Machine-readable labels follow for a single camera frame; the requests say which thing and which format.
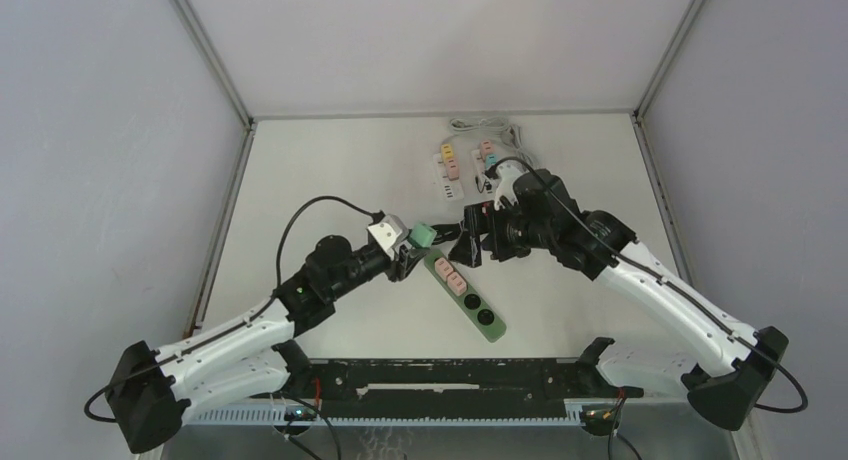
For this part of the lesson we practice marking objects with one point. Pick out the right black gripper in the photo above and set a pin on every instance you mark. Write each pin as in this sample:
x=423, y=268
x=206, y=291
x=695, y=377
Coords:
x=481, y=218

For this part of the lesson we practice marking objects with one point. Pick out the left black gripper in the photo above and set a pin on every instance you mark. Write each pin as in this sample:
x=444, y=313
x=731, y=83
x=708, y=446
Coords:
x=406, y=261

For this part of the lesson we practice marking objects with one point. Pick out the green charger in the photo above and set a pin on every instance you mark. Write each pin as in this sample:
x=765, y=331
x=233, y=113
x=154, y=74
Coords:
x=422, y=236

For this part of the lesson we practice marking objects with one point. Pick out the pink charger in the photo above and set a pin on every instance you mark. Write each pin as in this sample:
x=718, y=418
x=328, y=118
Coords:
x=486, y=148
x=456, y=284
x=443, y=268
x=452, y=169

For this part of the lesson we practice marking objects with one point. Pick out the white power strip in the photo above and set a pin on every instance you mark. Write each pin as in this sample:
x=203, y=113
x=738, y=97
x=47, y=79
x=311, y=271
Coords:
x=485, y=184
x=450, y=190

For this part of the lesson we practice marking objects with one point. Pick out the green power strip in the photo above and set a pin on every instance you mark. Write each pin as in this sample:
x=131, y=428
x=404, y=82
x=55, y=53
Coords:
x=472, y=304

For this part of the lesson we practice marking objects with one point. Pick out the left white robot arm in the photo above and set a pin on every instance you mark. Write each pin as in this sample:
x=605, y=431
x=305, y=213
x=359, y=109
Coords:
x=153, y=392

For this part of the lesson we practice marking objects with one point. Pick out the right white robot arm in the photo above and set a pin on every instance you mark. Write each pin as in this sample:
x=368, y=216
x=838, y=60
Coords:
x=729, y=363

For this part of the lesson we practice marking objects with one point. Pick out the yellow charger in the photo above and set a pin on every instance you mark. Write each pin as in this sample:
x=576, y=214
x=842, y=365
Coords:
x=447, y=152

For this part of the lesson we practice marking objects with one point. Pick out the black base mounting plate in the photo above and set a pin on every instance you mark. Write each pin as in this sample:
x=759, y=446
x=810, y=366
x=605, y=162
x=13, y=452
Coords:
x=455, y=386

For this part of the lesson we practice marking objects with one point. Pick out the white slotted cable duct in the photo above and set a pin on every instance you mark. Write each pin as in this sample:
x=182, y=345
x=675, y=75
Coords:
x=278, y=415

